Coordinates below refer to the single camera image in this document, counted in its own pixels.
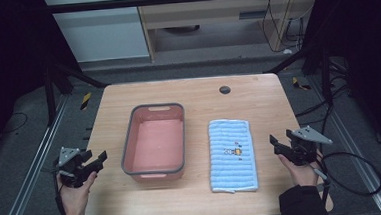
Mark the black metal stand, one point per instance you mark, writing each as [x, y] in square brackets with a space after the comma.
[49, 96]
[326, 75]

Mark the yellow black tape strip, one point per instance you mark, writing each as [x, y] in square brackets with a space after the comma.
[300, 84]
[85, 101]

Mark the blue striped towel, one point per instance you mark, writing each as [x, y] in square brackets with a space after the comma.
[232, 166]

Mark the white cabinet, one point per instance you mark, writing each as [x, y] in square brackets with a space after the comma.
[103, 32]

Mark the light wooden desk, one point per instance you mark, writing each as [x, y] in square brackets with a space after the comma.
[212, 12]

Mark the person's left hand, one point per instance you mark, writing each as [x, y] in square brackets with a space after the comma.
[73, 201]

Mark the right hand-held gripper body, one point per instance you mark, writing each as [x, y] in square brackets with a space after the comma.
[304, 149]

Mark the person's right hand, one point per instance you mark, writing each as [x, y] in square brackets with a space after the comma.
[303, 175]

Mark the black curtain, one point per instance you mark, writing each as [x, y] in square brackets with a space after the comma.
[9, 65]
[368, 43]

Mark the pink basin with grey rim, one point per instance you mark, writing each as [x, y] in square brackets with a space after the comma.
[157, 144]

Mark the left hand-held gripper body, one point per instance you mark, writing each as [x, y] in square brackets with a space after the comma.
[69, 166]

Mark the aluminium floor rail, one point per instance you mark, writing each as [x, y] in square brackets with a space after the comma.
[32, 174]
[341, 128]

